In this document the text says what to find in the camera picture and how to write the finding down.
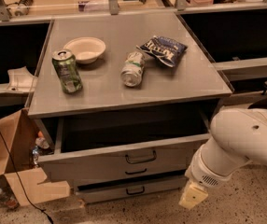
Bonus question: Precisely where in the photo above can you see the grey middle drawer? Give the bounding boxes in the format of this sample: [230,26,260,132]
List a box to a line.
[73,167,186,190]

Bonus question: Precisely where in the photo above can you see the metal bracket on left shelf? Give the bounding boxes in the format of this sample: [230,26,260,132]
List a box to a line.
[7,67,37,93]

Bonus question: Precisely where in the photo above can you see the black floor cable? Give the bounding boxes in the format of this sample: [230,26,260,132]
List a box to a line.
[0,100,55,224]

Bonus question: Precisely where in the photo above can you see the plastic bottle on floor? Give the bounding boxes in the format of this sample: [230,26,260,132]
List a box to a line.
[0,188,19,210]

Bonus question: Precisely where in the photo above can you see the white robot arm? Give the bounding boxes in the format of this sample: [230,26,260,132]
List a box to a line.
[179,108,267,210]

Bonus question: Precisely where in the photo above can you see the grey drawer cabinet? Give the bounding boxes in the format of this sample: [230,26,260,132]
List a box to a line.
[29,12,231,203]

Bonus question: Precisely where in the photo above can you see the upright green soda can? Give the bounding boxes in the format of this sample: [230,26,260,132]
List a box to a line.
[52,49,82,94]

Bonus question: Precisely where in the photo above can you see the grey bottom drawer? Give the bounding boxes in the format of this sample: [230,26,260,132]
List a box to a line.
[75,175,186,203]

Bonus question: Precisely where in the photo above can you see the brown cardboard box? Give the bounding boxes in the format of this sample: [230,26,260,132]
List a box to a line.
[0,109,70,206]

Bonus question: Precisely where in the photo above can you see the white paper bowl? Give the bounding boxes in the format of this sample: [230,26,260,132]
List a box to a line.
[64,37,106,64]

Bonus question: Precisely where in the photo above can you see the grey top drawer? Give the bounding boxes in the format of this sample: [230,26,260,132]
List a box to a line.
[39,108,209,183]

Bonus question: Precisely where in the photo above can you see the bottles inside cardboard box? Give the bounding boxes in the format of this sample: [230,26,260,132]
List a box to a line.
[31,132,52,168]

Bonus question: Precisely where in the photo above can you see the lying white green soda can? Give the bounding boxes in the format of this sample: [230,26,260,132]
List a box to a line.
[120,51,145,87]

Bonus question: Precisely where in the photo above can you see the blue chip bag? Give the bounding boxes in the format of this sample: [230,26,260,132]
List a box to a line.
[137,35,188,67]

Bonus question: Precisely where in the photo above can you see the grey drawer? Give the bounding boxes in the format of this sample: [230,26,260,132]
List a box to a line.
[73,167,186,190]
[39,108,209,183]
[75,175,186,203]

